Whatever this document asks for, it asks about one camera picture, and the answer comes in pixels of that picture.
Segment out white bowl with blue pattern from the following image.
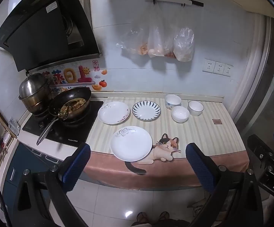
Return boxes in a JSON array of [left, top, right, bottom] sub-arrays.
[[165, 94, 182, 111]]

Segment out colourful wall sticker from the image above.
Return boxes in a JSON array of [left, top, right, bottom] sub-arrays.
[[41, 60, 108, 93]]

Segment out large white plate grey flower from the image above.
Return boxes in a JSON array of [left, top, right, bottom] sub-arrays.
[[110, 126, 153, 162]]

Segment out black wok with food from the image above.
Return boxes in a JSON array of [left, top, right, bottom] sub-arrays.
[[36, 87, 92, 146]]

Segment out dark blue kitchen cabinet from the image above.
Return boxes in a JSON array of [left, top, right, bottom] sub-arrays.
[[3, 143, 65, 208]]

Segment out black range hood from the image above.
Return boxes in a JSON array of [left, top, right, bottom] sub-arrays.
[[0, 0, 103, 72]]

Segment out clear plastic bag red contents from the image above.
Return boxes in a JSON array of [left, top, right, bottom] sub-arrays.
[[163, 34, 176, 58]]

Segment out white plate with red flowers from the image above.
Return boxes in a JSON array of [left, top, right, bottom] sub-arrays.
[[97, 101, 130, 125]]

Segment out crumpled clear plastic bag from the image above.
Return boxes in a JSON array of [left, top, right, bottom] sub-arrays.
[[173, 27, 195, 62]]

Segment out striped tablecloth with cat print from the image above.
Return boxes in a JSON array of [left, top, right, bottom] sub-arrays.
[[82, 96, 250, 190]]

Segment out stainless steel steamer pot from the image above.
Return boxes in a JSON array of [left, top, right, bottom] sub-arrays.
[[18, 72, 53, 114]]

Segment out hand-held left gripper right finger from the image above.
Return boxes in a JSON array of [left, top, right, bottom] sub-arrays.
[[185, 142, 264, 227]]

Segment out black gas stove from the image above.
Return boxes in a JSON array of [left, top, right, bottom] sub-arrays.
[[22, 100, 104, 143]]

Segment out white bowl with dark rim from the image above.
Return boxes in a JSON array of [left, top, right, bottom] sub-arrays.
[[188, 100, 204, 117]]

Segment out white plate with blue stripes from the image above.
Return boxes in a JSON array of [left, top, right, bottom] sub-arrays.
[[132, 100, 161, 121]]

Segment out metal door frame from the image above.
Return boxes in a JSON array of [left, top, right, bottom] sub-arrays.
[[235, 14, 274, 139]]

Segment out white wall power outlet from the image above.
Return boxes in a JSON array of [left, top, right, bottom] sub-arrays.
[[213, 61, 225, 75], [223, 64, 233, 77], [203, 59, 215, 73]]

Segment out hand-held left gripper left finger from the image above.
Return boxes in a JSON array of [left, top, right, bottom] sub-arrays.
[[12, 143, 91, 227]]

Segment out plain white bowl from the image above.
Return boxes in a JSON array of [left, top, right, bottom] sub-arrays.
[[171, 106, 190, 124]]

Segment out grey rectangular packet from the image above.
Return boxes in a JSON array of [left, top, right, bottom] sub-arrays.
[[9, 117, 20, 137]]

